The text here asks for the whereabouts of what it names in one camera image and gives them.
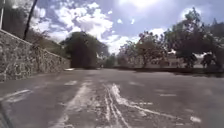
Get leaning dark tree trunk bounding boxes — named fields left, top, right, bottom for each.
left=22, top=0, right=39, bottom=41

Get pale building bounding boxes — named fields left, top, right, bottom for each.
left=159, top=49, right=214, bottom=69

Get grey asphalt road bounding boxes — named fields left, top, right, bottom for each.
left=0, top=68, right=224, bottom=128

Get low dark kerb wall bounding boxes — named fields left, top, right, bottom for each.
left=111, top=65, right=224, bottom=76

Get row of trees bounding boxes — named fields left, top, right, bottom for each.
left=103, top=7, right=224, bottom=70

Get grey stone wall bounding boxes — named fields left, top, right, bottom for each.
left=0, top=29, right=72, bottom=83

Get pale pole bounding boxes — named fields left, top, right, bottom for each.
left=0, top=0, right=6, bottom=30

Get large dark green tree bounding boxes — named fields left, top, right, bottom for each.
left=59, top=31, right=110, bottom=70

